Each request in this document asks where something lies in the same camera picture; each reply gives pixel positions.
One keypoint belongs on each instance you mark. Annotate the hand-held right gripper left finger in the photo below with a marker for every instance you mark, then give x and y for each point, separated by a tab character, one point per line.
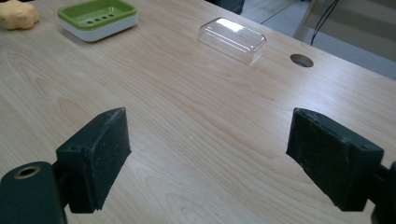
93	161

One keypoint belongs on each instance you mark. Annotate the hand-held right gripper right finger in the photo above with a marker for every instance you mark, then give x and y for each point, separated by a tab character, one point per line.
333	161

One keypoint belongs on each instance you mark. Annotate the green and white soap dish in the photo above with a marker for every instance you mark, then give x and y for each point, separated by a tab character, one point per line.
98	19

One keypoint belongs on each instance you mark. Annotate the clear plastic soap dish lid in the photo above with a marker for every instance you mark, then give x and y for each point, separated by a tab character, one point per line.
232	39

